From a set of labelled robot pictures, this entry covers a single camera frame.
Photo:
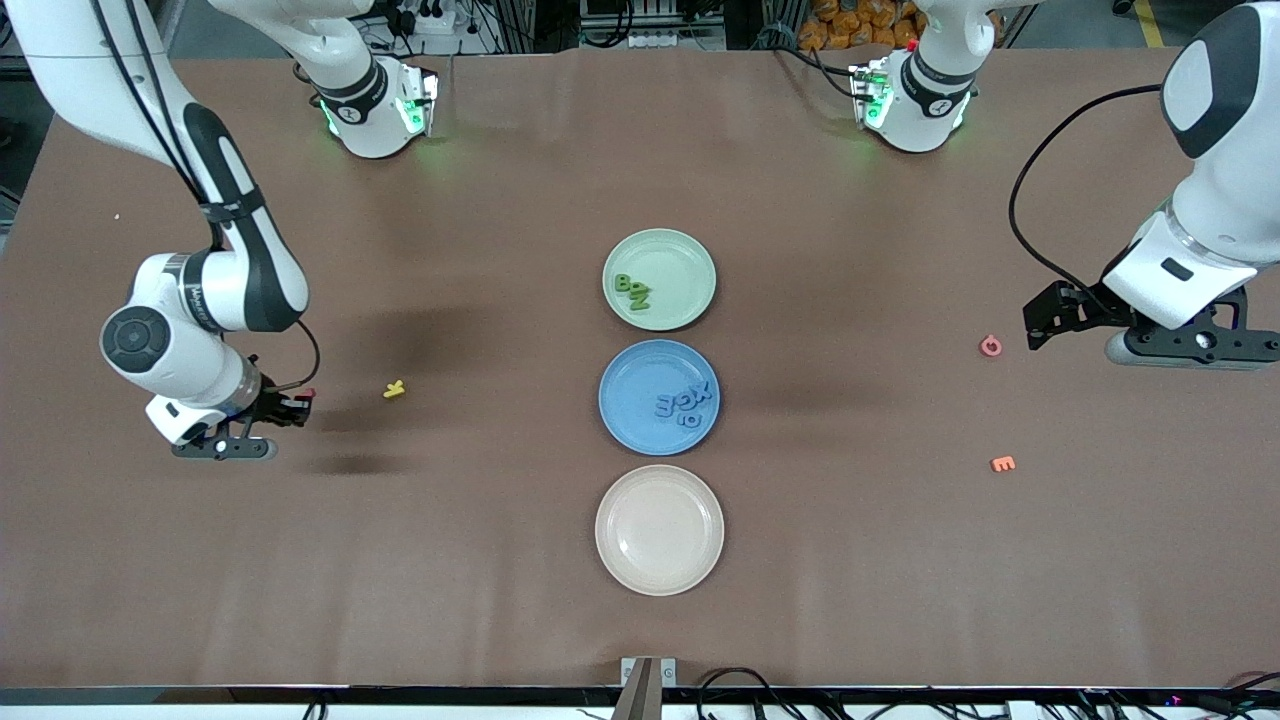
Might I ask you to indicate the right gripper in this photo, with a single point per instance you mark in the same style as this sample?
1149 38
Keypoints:
268 405

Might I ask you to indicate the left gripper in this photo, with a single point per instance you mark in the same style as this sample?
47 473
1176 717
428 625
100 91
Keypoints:
1088 309

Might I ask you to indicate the blue foam letter E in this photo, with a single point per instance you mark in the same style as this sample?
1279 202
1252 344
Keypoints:
666 406

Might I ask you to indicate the blue foam letter X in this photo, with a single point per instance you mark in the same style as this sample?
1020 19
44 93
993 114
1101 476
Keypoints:
703 391

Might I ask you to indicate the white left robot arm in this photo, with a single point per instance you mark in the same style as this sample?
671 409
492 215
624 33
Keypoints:
1225 200

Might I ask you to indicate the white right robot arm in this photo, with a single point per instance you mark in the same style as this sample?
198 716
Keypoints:
135 340

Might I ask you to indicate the pink foam letter Q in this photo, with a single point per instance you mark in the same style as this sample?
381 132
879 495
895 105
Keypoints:
984 347

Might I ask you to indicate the yellow foam letter K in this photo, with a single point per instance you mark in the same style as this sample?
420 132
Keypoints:
393 389

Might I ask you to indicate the orange foam letter E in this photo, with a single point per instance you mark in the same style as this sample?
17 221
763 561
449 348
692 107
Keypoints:
1002 464

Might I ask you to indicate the blue plate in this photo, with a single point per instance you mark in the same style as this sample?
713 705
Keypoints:
630 400

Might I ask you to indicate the orange items pile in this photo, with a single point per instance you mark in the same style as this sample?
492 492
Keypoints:
830 30

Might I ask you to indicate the beige plate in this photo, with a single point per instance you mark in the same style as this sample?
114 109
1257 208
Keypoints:
660 530

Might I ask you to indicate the green plate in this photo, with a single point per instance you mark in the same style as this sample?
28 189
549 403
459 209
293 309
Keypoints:
670 255

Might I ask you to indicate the white power strip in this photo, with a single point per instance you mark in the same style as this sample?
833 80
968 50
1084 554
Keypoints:
425 15

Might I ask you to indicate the background equipment box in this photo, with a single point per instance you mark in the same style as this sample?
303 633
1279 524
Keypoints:
650 40

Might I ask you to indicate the metal mount bracket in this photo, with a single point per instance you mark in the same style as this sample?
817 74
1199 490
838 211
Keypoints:
648 690

